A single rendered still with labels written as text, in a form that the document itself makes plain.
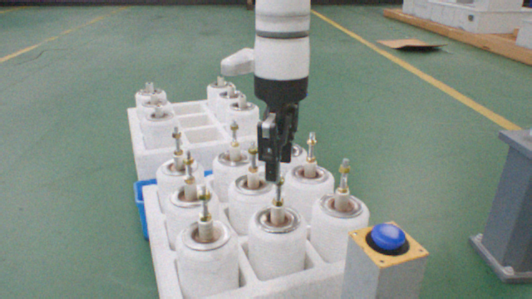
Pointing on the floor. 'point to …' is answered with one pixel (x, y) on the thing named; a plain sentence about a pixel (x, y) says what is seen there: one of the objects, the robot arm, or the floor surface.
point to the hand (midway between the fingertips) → (278, 164)
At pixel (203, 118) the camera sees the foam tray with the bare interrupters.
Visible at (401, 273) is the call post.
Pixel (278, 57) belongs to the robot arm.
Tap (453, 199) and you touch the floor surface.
